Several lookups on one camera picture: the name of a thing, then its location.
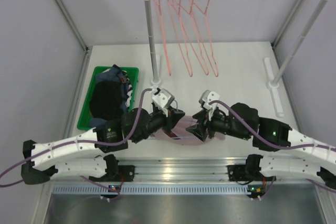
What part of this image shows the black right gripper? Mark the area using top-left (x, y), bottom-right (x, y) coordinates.
top-left (186, 106), bottom-right (250, 141)

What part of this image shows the mauve tank top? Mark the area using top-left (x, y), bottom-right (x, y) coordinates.
top-left (151, 115), bottom-right (225, 146)

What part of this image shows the blue wire hanger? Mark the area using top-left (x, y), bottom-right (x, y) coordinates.
top-left (172, 113), bottom-right (199, 145)

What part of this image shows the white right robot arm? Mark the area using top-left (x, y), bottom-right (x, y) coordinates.
top-left (186, 103), bottom-right (335, 190)

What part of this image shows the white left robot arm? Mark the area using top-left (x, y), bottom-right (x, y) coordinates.
top-left (20, 106), bottom-right (185, 185)

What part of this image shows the dark clothes pile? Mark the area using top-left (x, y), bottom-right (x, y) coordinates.
top-left (88, 65), bottom-right (137, 127)

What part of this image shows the green plastic bin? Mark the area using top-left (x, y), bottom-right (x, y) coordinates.
top-left (77, 66), bottom-right (139, 131)

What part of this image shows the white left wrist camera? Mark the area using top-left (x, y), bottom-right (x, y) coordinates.
top-left (152, 88), bottom-right (175, 117)

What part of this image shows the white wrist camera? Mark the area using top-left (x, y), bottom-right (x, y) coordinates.
top-left (152, 88), bottom-right (175, 117)
top-left (199, 90), bottom-right (220, 121)

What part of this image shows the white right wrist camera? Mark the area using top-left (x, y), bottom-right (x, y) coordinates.
top-left (199, 90), bottom-right (220, 121)

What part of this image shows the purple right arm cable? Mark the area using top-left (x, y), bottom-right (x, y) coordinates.
top-left (207, 99), bottom-right (336, 200)

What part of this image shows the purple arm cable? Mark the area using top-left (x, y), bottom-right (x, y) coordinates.
top-left (0, 87), bottom-right (158, 204)
top-left (207, 99), bottom-right (336, 200)

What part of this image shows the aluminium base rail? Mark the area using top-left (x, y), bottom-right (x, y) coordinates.
top-left (117, 157), bottom-right (247, 183)

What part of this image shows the pink wire hanger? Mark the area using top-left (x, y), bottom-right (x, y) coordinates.
top-left (153, 0), bottom-right (172, 76)
top-left (167, 0), bottom-right (193, 77)
top-left (192, 0), bottom-right (219, 77)
top-left (189, 0), bottom-right (213, 75)

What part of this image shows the grey slotted cable duct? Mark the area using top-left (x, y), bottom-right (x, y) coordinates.
top-left (52, 184), bottom-right (266, 195)

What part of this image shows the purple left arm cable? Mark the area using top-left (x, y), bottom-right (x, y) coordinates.
top-left (0, 87), bottom-right (158, 204)

